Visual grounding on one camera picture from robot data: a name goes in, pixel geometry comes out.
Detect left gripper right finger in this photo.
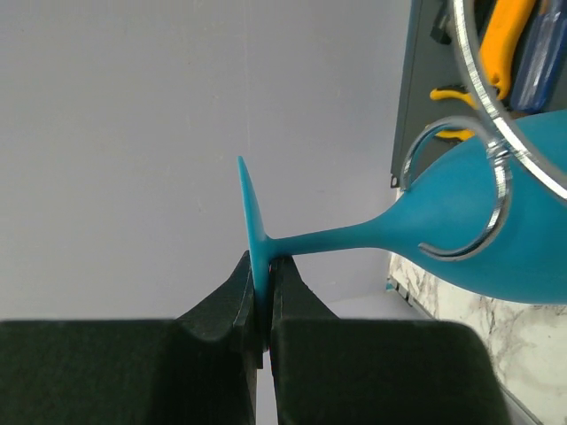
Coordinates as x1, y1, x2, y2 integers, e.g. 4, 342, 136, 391
269, 257, 510, 424

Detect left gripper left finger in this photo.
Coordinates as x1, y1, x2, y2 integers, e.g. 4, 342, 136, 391
1, 254, 262, 424

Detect blue plastic goblet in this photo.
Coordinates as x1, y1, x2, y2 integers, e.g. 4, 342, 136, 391
237, 117, 566, 341

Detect dark grey tray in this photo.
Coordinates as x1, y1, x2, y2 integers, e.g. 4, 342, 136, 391
390, 1, 566, 188

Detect red blue screwdriver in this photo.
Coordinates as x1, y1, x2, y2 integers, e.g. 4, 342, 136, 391
509, 1, 566, 114

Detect small chrome ring rack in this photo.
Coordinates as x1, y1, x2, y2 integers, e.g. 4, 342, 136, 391
400, 0, 566, 261

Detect orange handled pliers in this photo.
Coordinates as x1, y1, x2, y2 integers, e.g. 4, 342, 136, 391
429, 84, 478, 143

